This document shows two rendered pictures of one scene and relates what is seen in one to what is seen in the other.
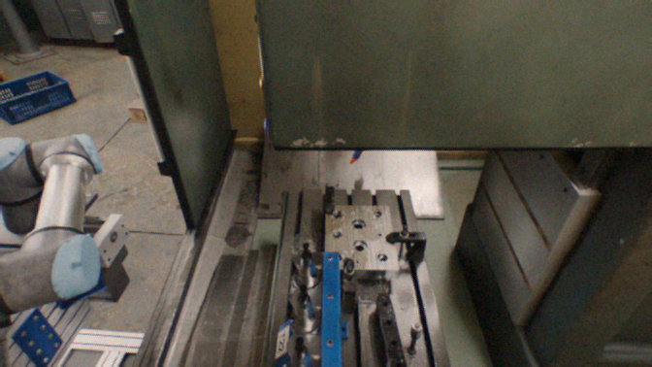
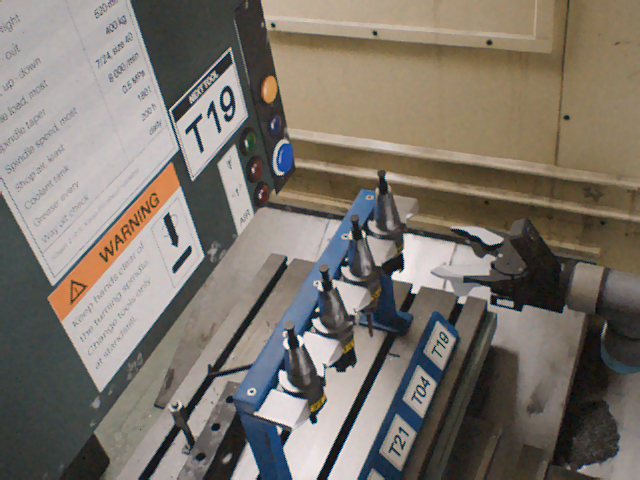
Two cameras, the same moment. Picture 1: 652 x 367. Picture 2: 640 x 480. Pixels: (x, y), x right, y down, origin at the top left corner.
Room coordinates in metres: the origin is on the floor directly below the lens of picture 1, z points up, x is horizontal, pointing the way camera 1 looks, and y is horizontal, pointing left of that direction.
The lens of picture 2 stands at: (1.16, 0.46, 2.07)
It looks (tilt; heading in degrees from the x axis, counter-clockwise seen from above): 42 degrees down; 212
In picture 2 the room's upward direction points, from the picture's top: 11 degrees counter-clockwise
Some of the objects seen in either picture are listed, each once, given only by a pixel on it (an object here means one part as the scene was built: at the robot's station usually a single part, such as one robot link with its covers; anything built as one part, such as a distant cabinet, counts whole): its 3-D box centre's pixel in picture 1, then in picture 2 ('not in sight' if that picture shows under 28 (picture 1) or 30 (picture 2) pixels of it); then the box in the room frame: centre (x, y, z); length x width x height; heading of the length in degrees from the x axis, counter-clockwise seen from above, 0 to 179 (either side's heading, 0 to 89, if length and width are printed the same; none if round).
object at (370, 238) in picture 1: (359, 239); not in sight; (0.95, -0.11, 0.97); 0.29 x 0.23 x 0.05; 179
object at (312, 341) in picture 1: (304, 346); (349, 296); (0.43, 0.05, 1.21); 0.07 x 0.05 x 0.01; 89
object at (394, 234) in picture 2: not in sight; (387, 227); (0.27, 0.05, 1.21); 0.06 x 0.06 x 0.03
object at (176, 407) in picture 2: (414, 338); (183, 424); (0.59, -0.24, 0.96); 0.03 x 0.03 x 0.13
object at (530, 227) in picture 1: (514, 208); not in sight; (0.90, -0.56, 1.16); 0.48 x 0.05 x 0.51; 179
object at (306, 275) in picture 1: (307, 265); (297, 358); (0.60, 0.04, 1.26); 0.04 x 0.04 x 0.07
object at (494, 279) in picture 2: not in sight; (490, 273); (0.31, 0.23, 1.19); 0.09 x 0.05 x 0.02; 114
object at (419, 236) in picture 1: (405, 242); not in sight; (0.93, -0.26, 0.97); 0.13 x 0.03 x 0.15; 89
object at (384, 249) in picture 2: not in sight; (375, 249); (0.32, 0.05, 1.21); 0.07 x 0.05 x 0.01; 89
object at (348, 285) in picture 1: (348, 280); not in sight; (0.78, -0.07, 0.97); 0.13 x 0.03 x 0.15; 179
